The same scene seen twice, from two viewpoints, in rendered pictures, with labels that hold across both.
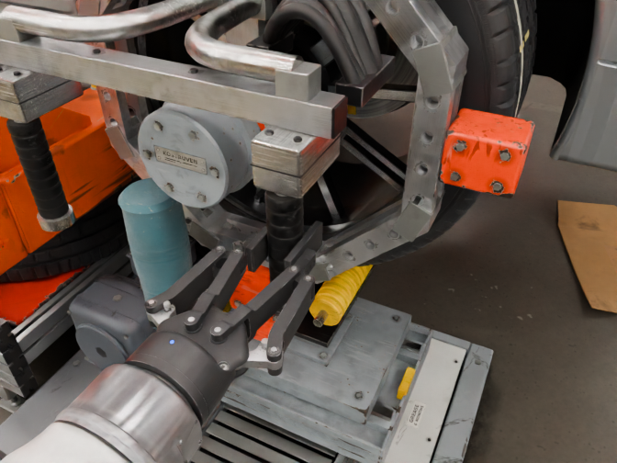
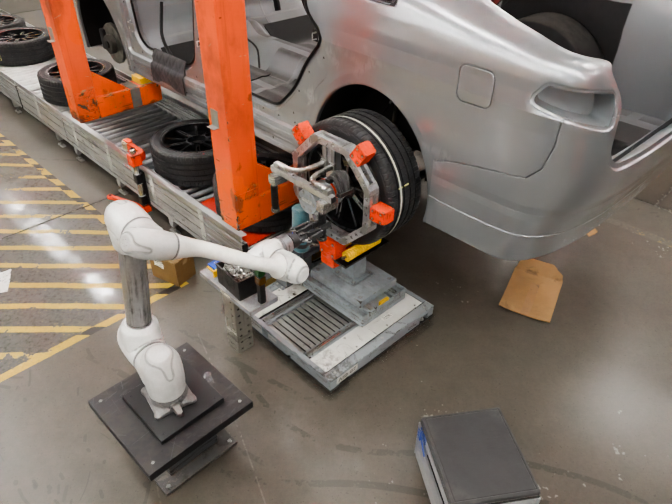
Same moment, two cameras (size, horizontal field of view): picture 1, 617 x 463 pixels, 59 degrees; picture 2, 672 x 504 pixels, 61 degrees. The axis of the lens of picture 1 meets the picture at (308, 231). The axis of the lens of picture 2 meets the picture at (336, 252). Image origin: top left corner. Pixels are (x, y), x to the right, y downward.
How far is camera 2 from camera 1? 208 cm
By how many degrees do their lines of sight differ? 15
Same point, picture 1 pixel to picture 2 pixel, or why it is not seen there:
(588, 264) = (515, 288)
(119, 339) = not seen: hidden behind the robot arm
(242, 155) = not seen: hidden behind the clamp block
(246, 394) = (322, 290)
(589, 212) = (537, 265)
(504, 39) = (389, 186)
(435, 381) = (401, 309)
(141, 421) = (285, 240)
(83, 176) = (283, 198)
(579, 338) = (484, 315)
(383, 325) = (382, 279)
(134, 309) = not seen: hidden behind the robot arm
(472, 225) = (468, 258)
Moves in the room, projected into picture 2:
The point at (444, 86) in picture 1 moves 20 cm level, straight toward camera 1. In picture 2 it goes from (368, 196) to (343, 215)
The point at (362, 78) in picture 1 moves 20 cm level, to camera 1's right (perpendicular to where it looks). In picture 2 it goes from (341, 192) to (385, 201)
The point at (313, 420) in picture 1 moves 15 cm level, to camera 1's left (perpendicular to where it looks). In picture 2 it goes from (343, 303) to (317, 297)
